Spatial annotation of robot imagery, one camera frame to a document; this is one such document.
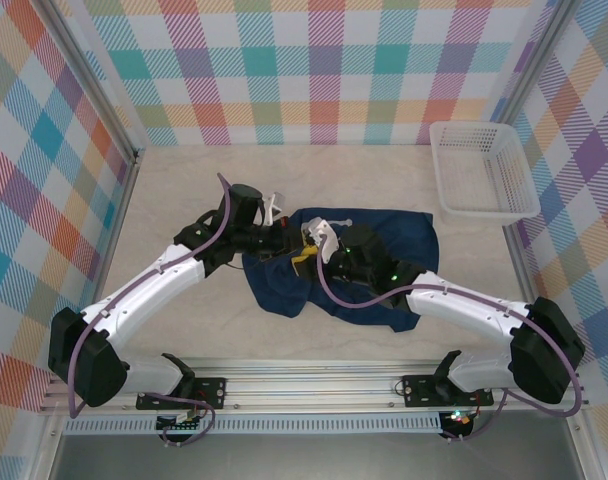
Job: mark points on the navy blue t-shirt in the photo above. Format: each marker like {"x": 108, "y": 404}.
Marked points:
{"x": 409, "y": 240}

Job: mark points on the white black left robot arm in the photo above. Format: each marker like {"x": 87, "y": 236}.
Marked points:
{"x": 149, "y": 285}

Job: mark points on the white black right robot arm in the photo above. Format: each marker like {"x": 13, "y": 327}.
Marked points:
{"x": 459, "y": 310}

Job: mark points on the white plastic mesh basket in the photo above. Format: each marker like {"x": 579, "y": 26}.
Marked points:
{"x": 464, "y": 170}

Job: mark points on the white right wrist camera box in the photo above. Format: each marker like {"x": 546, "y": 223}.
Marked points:
{"x": 321, "y": 232}

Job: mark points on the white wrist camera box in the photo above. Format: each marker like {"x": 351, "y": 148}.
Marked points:
{"x": 321, "y": 232}
{"x": 274, "y": 207}

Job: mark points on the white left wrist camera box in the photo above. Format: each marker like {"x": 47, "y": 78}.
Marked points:
{"x": 274, "y": 207}

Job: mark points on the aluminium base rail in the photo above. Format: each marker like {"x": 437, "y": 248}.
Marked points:
{"x": 309, "y": 385}

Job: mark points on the aluminium upright post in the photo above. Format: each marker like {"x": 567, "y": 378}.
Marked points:
{"x": 534, "y": 55}
{"x": 94, "y": 85}

